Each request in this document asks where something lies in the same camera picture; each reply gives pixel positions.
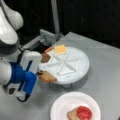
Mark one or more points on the white and blue gripper body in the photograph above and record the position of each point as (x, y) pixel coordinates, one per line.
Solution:
(23, 76)

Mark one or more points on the brown toast slice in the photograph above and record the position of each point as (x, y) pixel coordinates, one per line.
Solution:
(46, 77)
(72, 115)

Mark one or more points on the red tomato piece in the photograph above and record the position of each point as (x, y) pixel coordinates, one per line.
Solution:
(84, 113)

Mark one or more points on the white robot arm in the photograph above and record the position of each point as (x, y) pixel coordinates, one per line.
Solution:
(10, 22)

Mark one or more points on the brown round patty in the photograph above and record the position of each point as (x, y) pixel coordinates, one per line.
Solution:
(45, 58)

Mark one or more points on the yellow cheese slice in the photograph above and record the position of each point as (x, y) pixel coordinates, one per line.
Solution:
(60, 49)

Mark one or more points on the white paper plate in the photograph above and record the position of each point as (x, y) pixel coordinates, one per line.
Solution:
(69, 101)

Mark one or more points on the white divided round tray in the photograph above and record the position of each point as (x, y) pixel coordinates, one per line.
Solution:
(67, 67)

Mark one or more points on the grey metal frame fixture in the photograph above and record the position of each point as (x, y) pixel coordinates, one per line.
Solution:
(44, 38)

